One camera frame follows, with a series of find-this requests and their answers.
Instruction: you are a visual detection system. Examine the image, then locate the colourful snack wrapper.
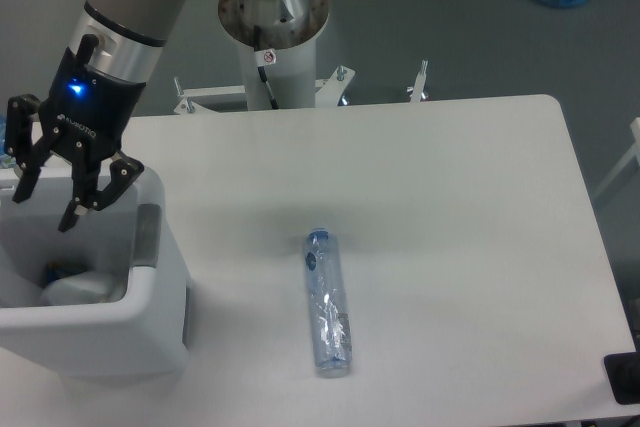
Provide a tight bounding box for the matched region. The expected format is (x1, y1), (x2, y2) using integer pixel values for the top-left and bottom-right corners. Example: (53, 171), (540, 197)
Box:
(45, 262), (77, 284)

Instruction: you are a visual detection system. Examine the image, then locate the white frame at right edge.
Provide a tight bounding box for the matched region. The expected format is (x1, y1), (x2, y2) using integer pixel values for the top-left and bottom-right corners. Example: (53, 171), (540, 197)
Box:
(592, 117), (639, 208)

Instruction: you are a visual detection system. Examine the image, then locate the crushed clear plastic bottle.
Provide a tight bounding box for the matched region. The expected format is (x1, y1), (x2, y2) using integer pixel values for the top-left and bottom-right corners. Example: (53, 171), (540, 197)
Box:
(303, 229), (352, 378)

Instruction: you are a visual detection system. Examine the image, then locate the white plastic trash can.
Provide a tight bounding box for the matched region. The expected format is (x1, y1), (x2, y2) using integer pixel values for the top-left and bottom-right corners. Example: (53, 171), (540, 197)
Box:
(1, 168), (192, 377)

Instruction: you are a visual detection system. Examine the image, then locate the black device at table edge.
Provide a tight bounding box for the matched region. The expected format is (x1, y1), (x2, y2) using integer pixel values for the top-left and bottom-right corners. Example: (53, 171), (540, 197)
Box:
(604, 352), (639, 405)

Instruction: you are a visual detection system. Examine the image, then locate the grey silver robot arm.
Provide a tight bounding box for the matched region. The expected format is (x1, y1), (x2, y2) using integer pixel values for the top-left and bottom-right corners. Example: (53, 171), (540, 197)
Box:
(4, 0), (322, 231)

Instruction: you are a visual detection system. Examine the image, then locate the black cable on pedestal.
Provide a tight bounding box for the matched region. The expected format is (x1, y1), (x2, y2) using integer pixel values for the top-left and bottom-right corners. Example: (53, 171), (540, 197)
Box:
(252, 25), (280, 111)

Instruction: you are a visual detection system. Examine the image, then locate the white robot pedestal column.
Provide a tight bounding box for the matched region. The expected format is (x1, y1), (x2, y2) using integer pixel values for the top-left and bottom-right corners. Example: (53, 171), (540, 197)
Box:
(218, 0), (329, 111)

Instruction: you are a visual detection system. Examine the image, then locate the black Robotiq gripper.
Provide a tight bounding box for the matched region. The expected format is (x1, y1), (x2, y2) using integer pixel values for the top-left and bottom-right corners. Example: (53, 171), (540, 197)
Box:
(4, 46), (146, 232)

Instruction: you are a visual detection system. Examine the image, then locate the blue labelled bottle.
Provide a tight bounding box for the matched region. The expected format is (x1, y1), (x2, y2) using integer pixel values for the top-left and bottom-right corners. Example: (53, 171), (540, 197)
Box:
(0, 116), (15, 169)

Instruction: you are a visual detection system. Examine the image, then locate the white paper bag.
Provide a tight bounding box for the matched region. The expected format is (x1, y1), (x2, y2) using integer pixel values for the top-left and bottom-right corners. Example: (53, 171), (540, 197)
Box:
(39, 271), (125, 306)

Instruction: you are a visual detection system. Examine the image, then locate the white metal base frame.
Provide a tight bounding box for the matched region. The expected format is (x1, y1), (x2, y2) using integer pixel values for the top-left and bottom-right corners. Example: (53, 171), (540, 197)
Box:
(173, 59), (429, 115)

